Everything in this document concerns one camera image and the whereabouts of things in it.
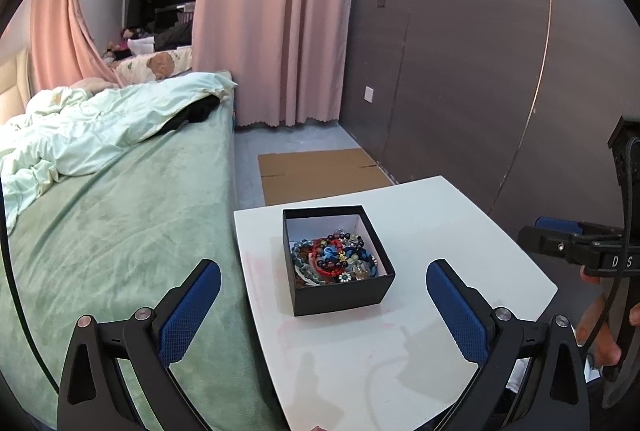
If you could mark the flattened brown cardboard sheet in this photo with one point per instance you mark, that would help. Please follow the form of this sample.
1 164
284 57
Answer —
300 176

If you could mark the pale green crumpled duvet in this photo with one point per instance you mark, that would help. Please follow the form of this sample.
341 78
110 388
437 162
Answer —
69 131

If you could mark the black garment under duvet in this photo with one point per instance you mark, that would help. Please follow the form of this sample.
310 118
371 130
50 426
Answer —
196 112

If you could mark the green bed sheet mattress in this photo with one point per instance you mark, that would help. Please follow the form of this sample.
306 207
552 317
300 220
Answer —
108 243

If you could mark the pink curtain left panel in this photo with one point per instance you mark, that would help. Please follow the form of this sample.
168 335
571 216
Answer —
62 49

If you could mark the pile of mixed jewelry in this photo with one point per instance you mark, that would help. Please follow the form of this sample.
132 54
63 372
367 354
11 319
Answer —
338 258

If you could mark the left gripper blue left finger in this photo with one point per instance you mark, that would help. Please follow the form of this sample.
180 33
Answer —
93 392

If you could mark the cartoon print pillow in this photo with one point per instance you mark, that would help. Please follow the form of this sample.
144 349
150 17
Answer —
154 67

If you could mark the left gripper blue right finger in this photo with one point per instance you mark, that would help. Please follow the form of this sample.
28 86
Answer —
529 375

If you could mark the black square jewelry box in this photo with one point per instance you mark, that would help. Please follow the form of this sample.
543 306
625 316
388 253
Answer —
312 223

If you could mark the pink curtain panel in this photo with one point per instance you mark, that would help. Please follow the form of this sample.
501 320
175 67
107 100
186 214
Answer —
62 49
287 56

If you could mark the white wall socket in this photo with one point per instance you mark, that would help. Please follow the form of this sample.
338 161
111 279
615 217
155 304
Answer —
368 94

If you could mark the white square side table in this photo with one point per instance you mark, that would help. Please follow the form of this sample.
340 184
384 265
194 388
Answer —
392 366

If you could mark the pink curtain right panel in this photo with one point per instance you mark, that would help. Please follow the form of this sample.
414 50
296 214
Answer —
287 56

